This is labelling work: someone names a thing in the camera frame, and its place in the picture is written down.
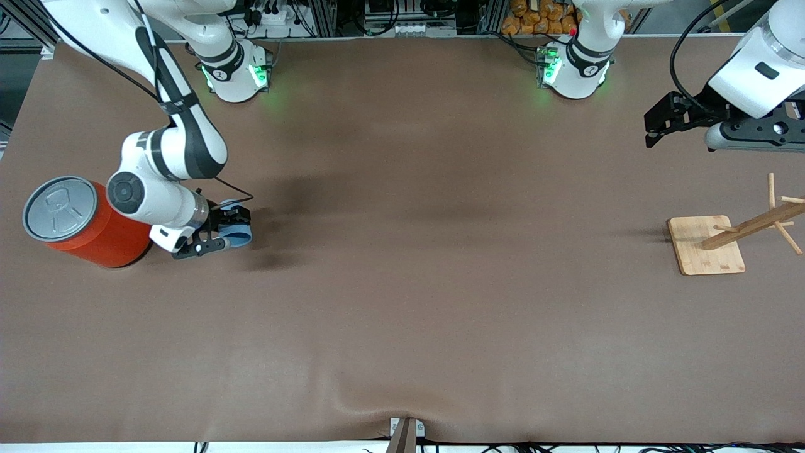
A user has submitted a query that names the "light blue plastic cup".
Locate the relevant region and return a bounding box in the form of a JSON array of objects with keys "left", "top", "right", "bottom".
[{"left": 217, "top": 199, "right": 254, "bottom": 248}]

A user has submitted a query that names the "bamboo cup rack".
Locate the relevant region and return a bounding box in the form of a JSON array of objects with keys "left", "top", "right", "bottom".
[{"left": 667, "top": 173, "right": 805, "bottom": 276}]

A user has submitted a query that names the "orange can-shaped container, grey lid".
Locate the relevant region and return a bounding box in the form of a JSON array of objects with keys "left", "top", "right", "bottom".
[{"left": 23, "top": 176, "right": 155, "bottom": 269}]

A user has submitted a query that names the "bag of orange snacks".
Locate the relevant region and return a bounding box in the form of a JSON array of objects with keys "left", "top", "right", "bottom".
[{"left": 501, "top": 0, "right": 579, "bottom": 36}]

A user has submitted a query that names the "brown table mat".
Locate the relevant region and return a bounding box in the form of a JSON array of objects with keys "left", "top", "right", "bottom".
[{"left": 0, "top": 36, "right": 805, "bottom": 444}]

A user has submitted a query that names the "white power strip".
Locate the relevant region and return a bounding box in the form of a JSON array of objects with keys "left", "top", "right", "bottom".
[{"left": 390, "top": 22, "right": 458, "bottom": 37}]

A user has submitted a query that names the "grey metal table clamp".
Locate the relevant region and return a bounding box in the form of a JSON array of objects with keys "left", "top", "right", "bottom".
[{"left": 389, "top": 417, "right": 426, "bottom": 453}]

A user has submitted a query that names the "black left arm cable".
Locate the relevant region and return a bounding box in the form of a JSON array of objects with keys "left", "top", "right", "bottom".
[{"left": 669, "top": 0, "right": 765, "bottom": 114}]

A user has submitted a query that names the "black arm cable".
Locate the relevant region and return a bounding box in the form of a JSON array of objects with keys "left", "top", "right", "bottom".
[
  {"left": 38, "top": 0, "right": 254, "bottom": 205},
  {"left": 669, "top": 0, "right": 765, "bottom": 114}
]

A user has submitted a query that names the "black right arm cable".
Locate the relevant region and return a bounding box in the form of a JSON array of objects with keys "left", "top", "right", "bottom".
[{"left": 38, "top": 0, "right": 254, "bottom": 205}]

